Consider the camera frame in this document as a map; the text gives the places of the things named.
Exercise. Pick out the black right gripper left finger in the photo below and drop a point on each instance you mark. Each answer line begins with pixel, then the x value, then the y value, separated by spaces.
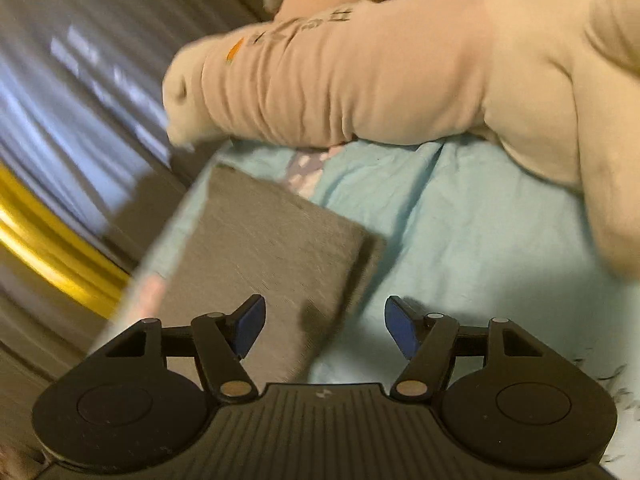
pixel 148 394

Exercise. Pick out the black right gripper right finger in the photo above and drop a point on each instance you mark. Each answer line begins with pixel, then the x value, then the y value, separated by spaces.
pixel 501 394

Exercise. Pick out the grey pants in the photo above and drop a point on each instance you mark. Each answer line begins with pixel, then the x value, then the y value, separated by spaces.
pixel 254 237

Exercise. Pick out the light blue patterned bedsheet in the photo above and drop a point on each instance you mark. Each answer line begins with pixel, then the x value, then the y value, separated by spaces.
pixel 470 234

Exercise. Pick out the yellow curtain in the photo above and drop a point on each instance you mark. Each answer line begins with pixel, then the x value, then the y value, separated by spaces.
pixel 42 241

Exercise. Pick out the beige plush toy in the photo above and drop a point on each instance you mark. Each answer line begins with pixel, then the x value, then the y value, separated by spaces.
pixel 554 82

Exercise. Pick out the grey curtain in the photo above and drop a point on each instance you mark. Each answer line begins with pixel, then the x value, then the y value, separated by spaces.
pixel 83 128

